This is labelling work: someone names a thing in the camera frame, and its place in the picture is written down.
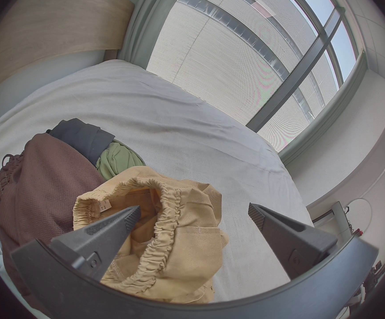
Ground bed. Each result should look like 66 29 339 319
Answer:
0 0 314 305

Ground grey-green curtain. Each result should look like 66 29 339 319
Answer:
277 50 369 165
117 0 188 66

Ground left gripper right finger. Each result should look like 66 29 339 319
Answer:
248 203 338 282

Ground window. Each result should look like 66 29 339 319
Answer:
145 0 360 152

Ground tan shorts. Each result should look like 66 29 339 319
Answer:
72 166 230 304

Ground green garment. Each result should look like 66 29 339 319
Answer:
96 139 146 181

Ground black garment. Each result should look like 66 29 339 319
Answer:
45 118 116 170

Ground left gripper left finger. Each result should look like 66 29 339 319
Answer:
51 206 142 282

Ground brown garment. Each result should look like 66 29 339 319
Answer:
0 133 114 311

